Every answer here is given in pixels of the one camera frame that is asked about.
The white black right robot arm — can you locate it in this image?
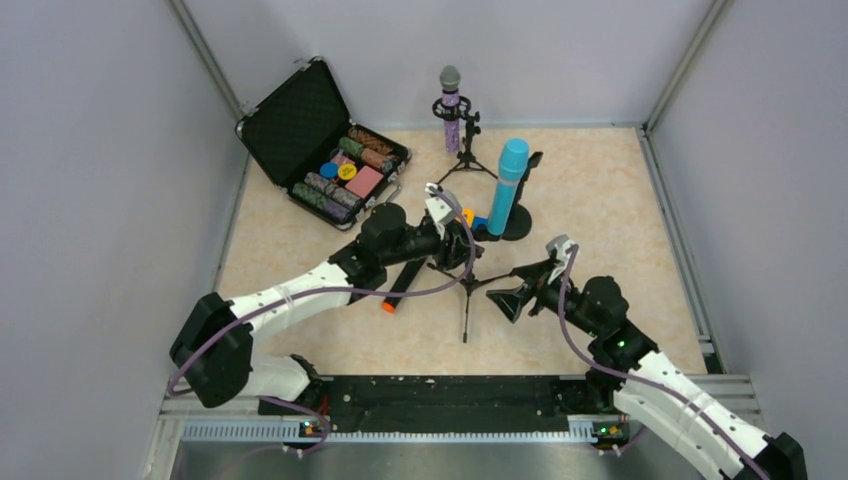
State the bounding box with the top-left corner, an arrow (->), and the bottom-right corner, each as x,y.
486,260 -> 808,479

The black round base stand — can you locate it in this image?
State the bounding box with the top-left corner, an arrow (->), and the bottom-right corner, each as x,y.
474,151 -> 543,242

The blue dealer button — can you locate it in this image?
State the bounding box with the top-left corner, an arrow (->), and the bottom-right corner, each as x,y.
319,162 -> 339,180

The black orange-tipped microphone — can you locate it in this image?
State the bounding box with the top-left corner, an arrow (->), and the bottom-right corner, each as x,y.
381,258 -> 427,313

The blue toy block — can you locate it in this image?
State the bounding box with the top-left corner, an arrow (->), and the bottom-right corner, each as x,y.
471,216 -> 488,230

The black poker chip case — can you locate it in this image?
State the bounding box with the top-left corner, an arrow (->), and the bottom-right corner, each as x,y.
235,56 -> 412,231

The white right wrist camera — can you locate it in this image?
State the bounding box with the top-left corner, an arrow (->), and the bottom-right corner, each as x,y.
546,234 -> 579,276

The yellow toy traffic light block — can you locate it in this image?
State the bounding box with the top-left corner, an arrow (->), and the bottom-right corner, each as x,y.
461,208 -> 475,226

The red card deck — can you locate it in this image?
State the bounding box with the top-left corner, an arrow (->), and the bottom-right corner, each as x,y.
345,166 -> 384,199

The black tripod mic stand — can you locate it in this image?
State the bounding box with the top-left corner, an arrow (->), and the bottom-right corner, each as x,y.
426,224 -> 514,344

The purple chip stack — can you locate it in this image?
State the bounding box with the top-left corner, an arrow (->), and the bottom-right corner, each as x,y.
291,182 -> 351,224

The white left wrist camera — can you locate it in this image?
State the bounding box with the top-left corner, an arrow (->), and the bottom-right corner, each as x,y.
425,182 -> 464,240

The blue tan chip stack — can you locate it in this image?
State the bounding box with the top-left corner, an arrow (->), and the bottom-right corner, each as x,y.
304,172 -> 364,210

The purple glitter microphone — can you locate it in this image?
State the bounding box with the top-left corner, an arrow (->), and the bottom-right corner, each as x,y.
439,65 -> 461,154

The red tan chip stack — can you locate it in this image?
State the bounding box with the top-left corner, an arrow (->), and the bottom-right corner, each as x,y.
338,126 -> 400,173

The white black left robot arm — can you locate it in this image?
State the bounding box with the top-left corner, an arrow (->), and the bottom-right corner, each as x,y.
169,197 -> 483,409

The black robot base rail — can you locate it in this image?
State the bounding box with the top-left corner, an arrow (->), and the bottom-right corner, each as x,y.
295,375 -> 636,440

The teal blue microphone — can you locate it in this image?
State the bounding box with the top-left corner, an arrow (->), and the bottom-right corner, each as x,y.
486,138 -> 530,236

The yellow big blind button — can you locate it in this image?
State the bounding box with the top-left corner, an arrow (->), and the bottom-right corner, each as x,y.
337,164 -> 358,181

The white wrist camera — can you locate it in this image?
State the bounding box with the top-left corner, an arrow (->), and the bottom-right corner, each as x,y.
425,182 -> 464,240
546,234 -> 579,276

